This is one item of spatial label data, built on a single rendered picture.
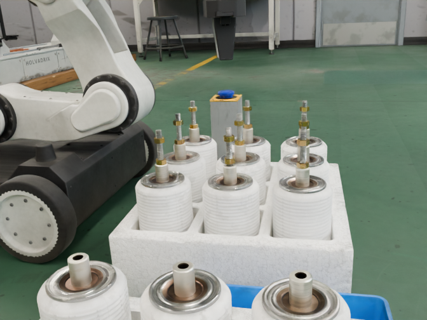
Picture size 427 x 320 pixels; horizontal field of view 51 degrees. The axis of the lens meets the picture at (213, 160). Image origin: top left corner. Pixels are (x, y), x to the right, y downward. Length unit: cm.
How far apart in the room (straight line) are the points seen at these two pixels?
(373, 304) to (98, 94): 73
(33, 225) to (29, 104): 34
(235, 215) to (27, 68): 301
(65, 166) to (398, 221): 82
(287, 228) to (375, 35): 520
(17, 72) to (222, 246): 294
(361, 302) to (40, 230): 69
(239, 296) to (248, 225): 11
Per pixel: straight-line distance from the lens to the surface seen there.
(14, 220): 111
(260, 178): 85
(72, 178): 108
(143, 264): 78
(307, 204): 71
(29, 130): 128
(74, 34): 115
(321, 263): 72
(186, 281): 47
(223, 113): 111
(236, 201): 72
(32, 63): 368
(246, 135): 96
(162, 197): 75
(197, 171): 86
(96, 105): 111
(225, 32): 68
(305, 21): 583
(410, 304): 94
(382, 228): 119
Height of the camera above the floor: 53
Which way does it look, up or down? 19 degrees down
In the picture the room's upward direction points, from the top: 3 degrees counter-clockwise
